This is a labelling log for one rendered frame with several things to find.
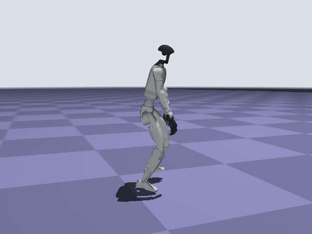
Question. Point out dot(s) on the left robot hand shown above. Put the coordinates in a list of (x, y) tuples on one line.
[(167, 122)]

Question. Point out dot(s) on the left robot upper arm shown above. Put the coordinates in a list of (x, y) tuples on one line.
[(164, 88)]

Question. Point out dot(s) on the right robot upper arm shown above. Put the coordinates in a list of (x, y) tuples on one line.
[(157, 74)]

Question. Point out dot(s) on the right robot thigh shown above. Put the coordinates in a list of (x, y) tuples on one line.
[(154, 129)]

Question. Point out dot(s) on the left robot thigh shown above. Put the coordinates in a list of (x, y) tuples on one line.
[(163, 127)]

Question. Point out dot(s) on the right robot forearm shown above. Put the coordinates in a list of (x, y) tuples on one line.
[(164, 104)]

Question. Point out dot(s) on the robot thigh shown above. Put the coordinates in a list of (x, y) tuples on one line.
[(163, 127), (154, 129)]

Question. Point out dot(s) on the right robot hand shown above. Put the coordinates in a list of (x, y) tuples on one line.
[(173, 125)]

